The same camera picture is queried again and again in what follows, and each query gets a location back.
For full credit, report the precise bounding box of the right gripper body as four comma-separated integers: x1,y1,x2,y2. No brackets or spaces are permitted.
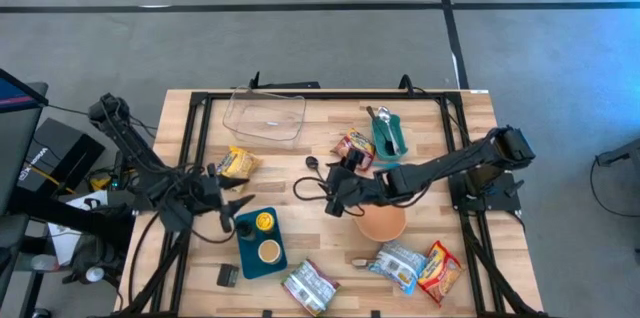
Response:
324,160,394,209

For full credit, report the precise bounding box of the black bag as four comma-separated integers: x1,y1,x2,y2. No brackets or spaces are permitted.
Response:
62,235,126,287

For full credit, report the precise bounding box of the orange plastic bowl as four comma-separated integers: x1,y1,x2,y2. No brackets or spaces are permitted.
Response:
353,204,408,243

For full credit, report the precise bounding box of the clear plastic container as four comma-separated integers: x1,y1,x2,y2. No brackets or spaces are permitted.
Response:
222,85,307,149

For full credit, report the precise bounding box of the beige cup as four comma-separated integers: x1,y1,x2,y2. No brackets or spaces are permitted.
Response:
257,239,283,266

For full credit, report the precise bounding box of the computer monitor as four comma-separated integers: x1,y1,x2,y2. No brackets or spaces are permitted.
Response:
0,67,50,215

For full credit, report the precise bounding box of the blue white ramen packet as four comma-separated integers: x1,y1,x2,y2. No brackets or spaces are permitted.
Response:
368,238,428,296

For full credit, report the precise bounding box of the teal rectangular tray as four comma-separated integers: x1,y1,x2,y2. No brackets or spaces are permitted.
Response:
233,206,289,280

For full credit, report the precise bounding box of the teal plastic basket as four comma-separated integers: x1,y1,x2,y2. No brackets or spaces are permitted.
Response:
370,113,409,162

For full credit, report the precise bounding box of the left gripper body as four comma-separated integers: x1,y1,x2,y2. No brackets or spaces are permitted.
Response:
198,162,236,234

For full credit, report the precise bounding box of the red yellow ramen packet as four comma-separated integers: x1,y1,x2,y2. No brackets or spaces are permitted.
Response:
416,239,464,306

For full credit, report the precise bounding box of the white paper sheet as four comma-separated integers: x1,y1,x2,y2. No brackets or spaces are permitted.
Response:
47,221,84,267

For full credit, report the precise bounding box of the jar with yellow lid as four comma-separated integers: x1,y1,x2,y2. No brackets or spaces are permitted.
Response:
254,211,277,234

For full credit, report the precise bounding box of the green white food packet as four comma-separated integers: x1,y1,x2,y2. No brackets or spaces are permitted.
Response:
280,258,342,317

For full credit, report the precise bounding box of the red roast beef ramen packet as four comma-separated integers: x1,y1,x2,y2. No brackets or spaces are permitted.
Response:
330,127,376,173

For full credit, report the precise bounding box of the yellow snack packet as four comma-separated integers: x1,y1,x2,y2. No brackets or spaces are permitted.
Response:
215,145,263,193

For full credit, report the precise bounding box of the black floor cable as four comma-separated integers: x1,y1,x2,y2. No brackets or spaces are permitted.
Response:
47,103,92,117

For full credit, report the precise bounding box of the small black box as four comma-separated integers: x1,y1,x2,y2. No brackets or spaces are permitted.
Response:
216,263,240,288

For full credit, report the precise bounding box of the black equipment case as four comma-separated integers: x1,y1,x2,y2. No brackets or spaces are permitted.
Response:
17,117,106,194

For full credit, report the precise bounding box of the black aluminium table frame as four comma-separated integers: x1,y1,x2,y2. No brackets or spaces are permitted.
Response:
107,88,551,318

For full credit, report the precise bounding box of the black spoon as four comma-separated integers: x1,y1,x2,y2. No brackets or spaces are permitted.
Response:
304,155,329,184

